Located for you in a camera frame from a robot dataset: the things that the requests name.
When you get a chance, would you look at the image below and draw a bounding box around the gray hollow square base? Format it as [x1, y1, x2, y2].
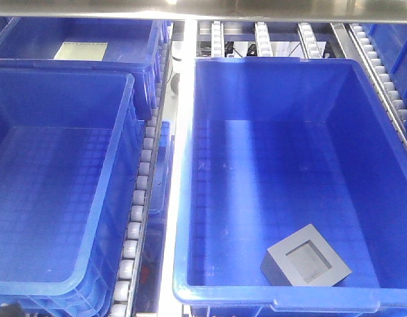
[260, 224, 352, 287]

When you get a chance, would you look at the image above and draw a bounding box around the large blue bin right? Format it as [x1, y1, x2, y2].
[173, 57, 407, 316]

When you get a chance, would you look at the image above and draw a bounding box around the large blue bin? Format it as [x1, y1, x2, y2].
[0, 68, 143, 316]
[173, 57, 407, 316]

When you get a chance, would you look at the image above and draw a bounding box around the blue bin with paper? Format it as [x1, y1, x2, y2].
[0, 17, 167, 120]

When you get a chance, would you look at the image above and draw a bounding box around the large blue bin left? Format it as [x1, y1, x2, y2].
[0, 68, 143, 316]

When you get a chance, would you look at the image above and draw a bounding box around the pale green paper sheet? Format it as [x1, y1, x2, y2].
[54, 42, 108, 61]

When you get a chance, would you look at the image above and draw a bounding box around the white roller track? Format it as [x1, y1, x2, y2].
[109, 45, 170, 316]

